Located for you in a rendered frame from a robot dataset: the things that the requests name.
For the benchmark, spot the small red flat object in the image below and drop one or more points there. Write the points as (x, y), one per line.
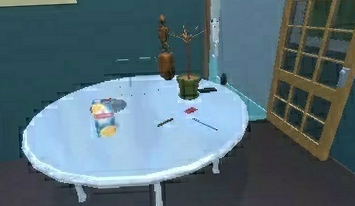
(191, 110)

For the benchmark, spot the bare twig plant green pot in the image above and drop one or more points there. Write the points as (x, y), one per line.
(188, 84)

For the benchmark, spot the short dark stick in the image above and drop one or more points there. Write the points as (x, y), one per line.
(165, 122)

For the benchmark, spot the black flat remote control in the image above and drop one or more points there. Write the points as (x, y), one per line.
(207, 89)

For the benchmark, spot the long thin dark stick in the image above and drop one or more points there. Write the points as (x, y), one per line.
(204, 124)

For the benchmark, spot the brown wooden figure statue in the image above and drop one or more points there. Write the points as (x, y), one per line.
(165, 54)

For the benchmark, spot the small black object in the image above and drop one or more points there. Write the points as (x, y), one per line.
(223, 78)

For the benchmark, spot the round white table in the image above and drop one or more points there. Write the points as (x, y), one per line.
(137, 152)

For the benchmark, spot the wooden glazed room door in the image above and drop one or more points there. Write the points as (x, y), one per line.
(317, 68)

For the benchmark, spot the cream framed wall picture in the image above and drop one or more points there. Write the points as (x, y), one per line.
(27, 0)

